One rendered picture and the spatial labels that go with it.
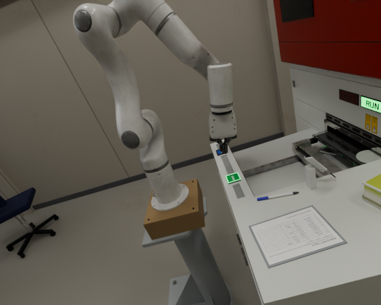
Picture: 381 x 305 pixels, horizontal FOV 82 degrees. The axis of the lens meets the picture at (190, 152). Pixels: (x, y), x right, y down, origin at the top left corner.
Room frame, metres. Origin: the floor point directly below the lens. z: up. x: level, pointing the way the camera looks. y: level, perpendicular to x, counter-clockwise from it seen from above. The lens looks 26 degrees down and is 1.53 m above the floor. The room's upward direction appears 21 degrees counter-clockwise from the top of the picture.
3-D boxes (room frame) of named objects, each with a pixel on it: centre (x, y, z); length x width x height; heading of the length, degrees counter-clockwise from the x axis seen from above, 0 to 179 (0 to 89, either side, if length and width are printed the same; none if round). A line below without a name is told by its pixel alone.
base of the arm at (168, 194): (0.88, 0.16, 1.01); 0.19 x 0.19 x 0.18
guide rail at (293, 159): (0.93, -0.45, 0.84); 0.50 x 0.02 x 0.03; 84
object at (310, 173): (0.57, -0.37, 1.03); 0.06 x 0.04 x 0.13; 84
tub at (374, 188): (0.42, -0.47, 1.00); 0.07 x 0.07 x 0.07; 9
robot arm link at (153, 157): (0.92, 0.15, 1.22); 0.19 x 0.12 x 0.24; 161
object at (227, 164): (0.90, -0.14, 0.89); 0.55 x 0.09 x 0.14; 174
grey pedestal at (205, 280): (0.90, 0.27, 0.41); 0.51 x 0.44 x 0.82; 81
